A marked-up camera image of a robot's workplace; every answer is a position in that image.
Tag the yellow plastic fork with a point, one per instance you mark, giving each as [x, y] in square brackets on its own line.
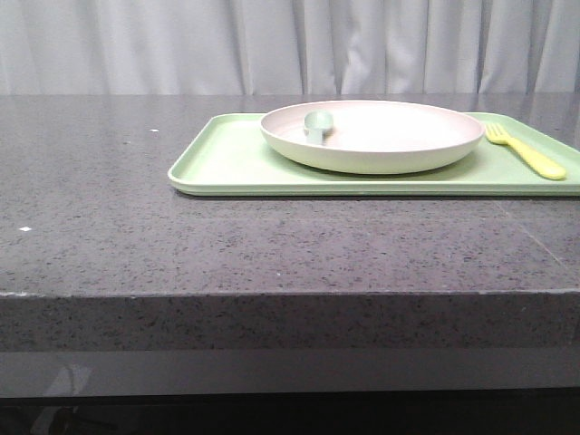
[537, 161]

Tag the pale green plastic spoon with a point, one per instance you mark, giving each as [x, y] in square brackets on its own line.
[317, 124]

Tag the beige round plate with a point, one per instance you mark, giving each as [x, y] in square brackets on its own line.
[374, 137]

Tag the light green plastic tray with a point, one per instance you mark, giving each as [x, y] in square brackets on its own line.
[230, 157]

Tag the grey pleated curtain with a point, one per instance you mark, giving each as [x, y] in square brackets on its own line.
[288, 47]

